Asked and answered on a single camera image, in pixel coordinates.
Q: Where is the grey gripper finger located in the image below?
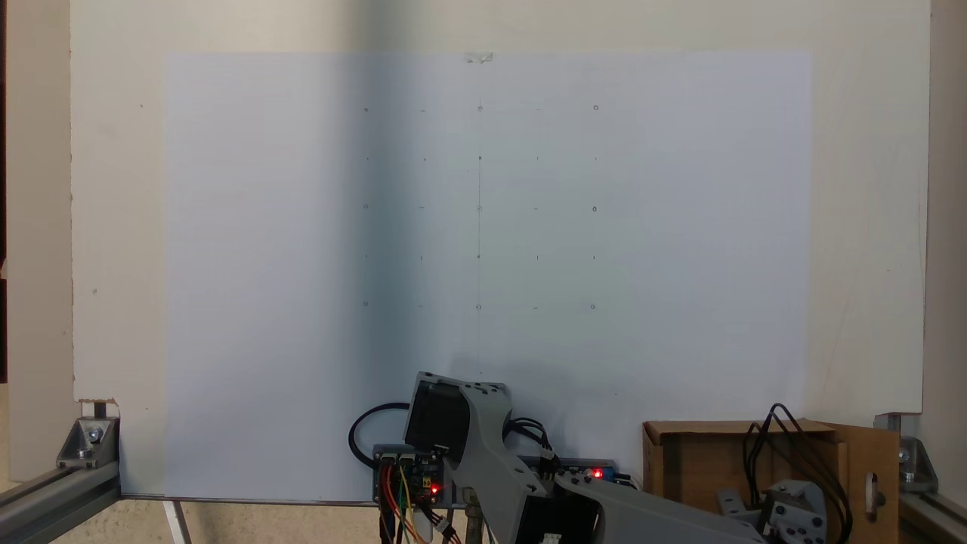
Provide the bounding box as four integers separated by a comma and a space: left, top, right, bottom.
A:
716, 489, 760, 524

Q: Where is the brown cardboard box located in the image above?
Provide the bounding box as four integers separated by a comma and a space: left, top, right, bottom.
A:
642, 419, 901, 544

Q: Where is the blue circuit board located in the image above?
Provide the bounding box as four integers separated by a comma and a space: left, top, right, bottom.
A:
540, 457, 629, 488

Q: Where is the grey base mounting plate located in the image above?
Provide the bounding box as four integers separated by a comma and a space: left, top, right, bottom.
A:
372, 444, 632, 507

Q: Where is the grey metal bar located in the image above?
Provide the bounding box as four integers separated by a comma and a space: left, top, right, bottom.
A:
162, 500, 191, 544

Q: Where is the black servo cable bundle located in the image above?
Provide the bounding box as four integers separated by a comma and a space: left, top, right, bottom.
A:
505, 416, 564, 473
743, 403, 856, 544

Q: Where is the metal corner bracket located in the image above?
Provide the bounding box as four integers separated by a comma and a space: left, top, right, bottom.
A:
895, 436, 940, 494
57, 417, 120, 469

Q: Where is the aluminium frame post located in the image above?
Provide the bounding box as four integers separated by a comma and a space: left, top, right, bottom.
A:
897, 491, 967, 544
0, 461, 122, 544

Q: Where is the circuit board with jumper wires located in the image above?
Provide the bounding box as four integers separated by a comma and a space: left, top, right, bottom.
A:
374, 444, 448, 505

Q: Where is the coloured jumper wire bundle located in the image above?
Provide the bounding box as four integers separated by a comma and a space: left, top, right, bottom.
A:
380, 465, 463, 544

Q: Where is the thick black power cable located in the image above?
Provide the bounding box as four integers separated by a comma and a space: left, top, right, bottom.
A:
349, 403, 412, 469

